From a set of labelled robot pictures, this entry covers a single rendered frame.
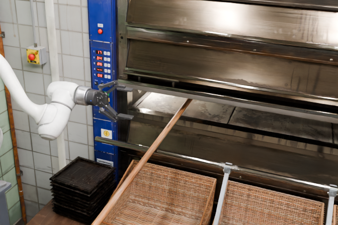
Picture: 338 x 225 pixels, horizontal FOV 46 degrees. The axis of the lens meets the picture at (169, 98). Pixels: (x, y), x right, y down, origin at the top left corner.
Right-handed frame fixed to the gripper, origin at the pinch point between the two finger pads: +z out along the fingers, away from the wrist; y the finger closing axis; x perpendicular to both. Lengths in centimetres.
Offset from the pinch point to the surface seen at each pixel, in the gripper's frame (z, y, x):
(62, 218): -50, 90, -13
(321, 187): 87, 32, -14
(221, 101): 35, 8, -37
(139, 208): -10, 90, -38
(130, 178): 4.0, 33.3, 9.0
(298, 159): 78, 43, -53
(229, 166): 45, 31, -15
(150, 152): 6.4, 29.4, -9.8
